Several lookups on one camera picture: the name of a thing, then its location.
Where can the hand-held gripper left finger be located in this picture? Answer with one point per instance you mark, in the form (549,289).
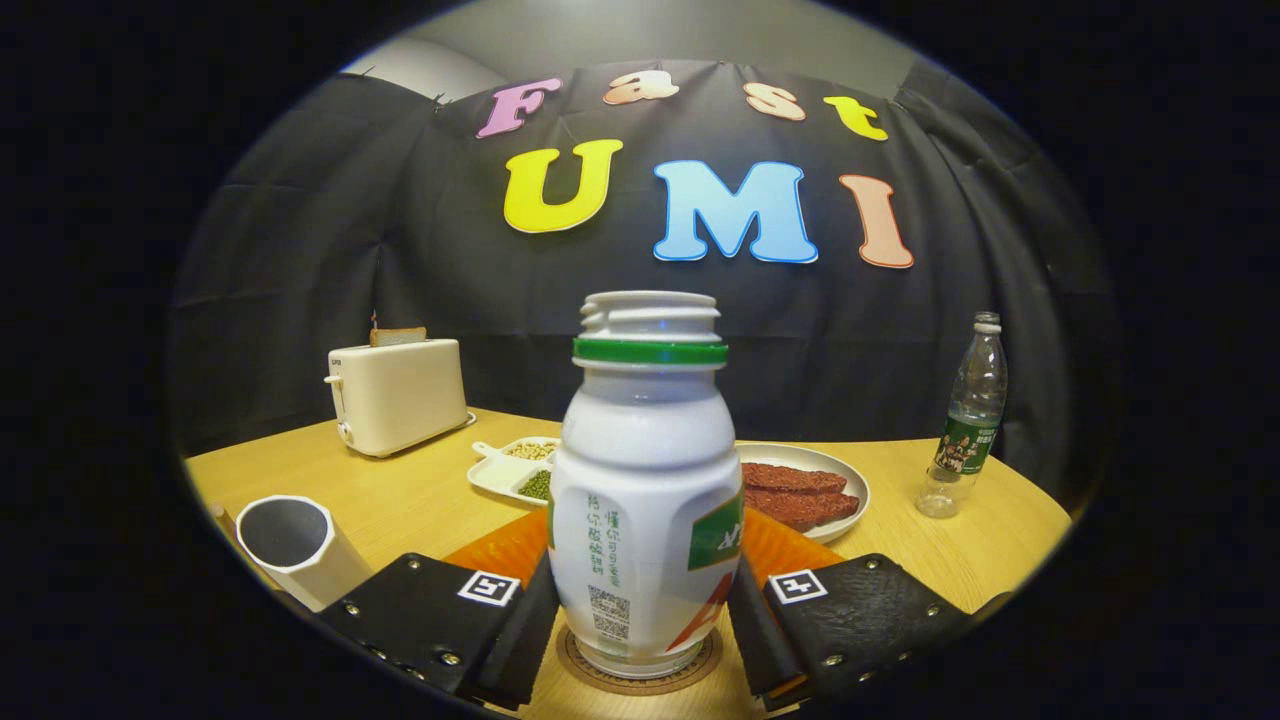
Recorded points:
(430,620)

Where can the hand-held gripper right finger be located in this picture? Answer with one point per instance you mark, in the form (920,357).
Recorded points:
(870,620)

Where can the round cork coaster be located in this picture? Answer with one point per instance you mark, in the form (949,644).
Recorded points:
(640,686)

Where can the white juice bottle green label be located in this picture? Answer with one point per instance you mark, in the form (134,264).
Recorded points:
(650,470)

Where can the clear plastic water bottle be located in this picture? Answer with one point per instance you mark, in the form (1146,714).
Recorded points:
(968,430)

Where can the wooden table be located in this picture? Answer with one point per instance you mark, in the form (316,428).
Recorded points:
(400,500)

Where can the red-brown meat slice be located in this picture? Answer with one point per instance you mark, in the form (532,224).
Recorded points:
(795,478)
(810,508)

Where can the white round plate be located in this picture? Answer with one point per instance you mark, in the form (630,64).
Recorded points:
(845,470)

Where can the white divided condiment dish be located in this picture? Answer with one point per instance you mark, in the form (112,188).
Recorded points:
(500,470)

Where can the cream toaster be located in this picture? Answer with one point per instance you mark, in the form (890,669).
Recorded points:
(400,395)

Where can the toast slice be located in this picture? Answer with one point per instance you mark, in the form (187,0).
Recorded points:
(398,336)

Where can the black backdrop cloth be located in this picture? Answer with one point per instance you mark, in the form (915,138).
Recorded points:
(350,250)

